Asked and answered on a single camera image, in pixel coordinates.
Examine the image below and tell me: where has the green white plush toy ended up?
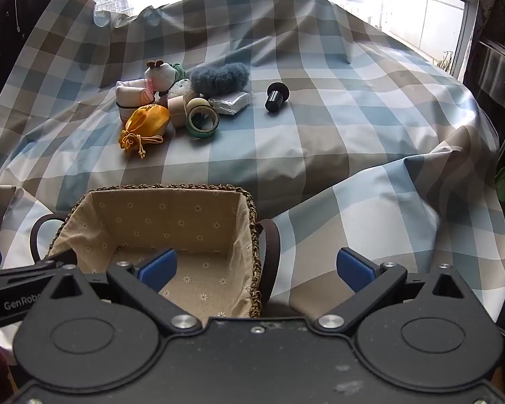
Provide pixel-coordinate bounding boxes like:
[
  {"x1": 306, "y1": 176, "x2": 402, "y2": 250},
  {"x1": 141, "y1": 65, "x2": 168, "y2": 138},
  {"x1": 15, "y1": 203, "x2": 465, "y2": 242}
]
[{"x1": 145, "y1": 60, "x2": 187, "y2": 94}]

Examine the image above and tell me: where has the woven basket with fabric lining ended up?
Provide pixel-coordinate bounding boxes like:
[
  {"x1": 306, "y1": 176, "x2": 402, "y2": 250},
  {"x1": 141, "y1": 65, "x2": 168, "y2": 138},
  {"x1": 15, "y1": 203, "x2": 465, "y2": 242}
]
[{"x1": 30, "y1": 183, "x2": 281, "y2": 319}]

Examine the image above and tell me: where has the pink white cloth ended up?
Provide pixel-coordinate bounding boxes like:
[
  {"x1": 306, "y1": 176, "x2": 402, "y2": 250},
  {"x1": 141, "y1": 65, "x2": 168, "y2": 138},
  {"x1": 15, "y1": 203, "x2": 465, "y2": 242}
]
[{"x1": 115, "y1": 79, "x2": 156, "y2": 119}]

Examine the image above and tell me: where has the blue fluffy plush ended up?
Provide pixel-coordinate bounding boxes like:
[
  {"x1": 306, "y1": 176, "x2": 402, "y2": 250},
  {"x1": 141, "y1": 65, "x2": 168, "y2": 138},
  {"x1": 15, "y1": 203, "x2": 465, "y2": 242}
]
[{"x1": 189, "y1": 62, "x2": 251, "y2": 97}]

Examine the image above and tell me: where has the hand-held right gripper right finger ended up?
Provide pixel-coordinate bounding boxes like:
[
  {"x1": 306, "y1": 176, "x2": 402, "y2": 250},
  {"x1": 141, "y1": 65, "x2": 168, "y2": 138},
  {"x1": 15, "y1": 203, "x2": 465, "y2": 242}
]
[{"x1": 315, "y1": 247, "x2": 472, "y2": 333}]

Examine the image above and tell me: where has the dark chair with cream frame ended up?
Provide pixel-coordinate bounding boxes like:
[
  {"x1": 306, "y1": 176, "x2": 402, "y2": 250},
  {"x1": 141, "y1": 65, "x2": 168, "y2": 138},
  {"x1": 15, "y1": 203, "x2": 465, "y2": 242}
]
[{"x1": 0, "y1": 0, "x2": 65, "y2": 144}]

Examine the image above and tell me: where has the window frame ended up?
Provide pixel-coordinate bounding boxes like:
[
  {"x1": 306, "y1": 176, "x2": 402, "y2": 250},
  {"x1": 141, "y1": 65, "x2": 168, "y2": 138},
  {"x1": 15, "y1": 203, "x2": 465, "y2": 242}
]
[{"x1": 63, "y1": 0, "x2": 482, "y2": 80}]

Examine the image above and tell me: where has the checked blanket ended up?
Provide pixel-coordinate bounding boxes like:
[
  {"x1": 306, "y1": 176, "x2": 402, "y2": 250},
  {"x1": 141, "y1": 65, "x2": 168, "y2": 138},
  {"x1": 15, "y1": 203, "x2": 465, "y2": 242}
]
[{"x1": 0, "y1": 0, "x2": 505, "y2": 341}]

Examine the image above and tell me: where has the black cylinder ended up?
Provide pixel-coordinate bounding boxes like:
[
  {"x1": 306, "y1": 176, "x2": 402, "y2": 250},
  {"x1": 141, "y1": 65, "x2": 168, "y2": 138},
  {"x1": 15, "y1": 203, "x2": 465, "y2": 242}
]
[{"x1": 266, "y1": 82, "x2": 291, "y2": 114}]

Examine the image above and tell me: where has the yellow drawstring pouch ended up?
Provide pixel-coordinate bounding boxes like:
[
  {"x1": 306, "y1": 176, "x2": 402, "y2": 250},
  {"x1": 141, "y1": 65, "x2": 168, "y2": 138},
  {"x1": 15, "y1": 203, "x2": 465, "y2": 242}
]
[{"x1": 118, "y1": 104, "x2": 171, "y2": 160}]

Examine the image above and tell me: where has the green tape roll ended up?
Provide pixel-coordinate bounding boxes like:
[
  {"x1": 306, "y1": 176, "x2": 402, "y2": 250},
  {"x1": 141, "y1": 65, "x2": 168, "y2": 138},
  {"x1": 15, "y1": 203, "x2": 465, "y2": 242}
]
[{"x1": 185, "y1": 105, "x2": 220, "y2": 139}]

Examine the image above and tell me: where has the glass shelf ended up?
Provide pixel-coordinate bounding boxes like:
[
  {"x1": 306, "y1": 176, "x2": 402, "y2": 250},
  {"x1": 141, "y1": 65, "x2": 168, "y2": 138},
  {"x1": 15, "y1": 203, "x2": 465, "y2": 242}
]
[{"x1": 473, "y1": 29, "x2": 505, "y2": 112}]

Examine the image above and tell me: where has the white fluffy plush toy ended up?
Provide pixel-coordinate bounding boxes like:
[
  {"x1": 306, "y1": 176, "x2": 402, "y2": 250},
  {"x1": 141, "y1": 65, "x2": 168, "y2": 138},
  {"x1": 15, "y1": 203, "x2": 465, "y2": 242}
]
[{"x1": 167, "y1": 79, "x2": 195, "y2": 98}]

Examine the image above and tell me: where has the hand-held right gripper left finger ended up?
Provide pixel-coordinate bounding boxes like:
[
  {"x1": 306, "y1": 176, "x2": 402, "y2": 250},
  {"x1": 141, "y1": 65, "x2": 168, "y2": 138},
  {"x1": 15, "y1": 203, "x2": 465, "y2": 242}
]
[{"x1": 42, "y1": 247, "x2": 203, "y2": 334}]

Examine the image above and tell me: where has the silver packet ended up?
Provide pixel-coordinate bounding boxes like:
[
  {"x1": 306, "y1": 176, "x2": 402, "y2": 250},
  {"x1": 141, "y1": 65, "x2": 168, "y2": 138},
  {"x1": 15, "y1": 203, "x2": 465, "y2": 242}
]
[{"x1": 208, "y1": 91, "x2": 252, "y2": 116}]

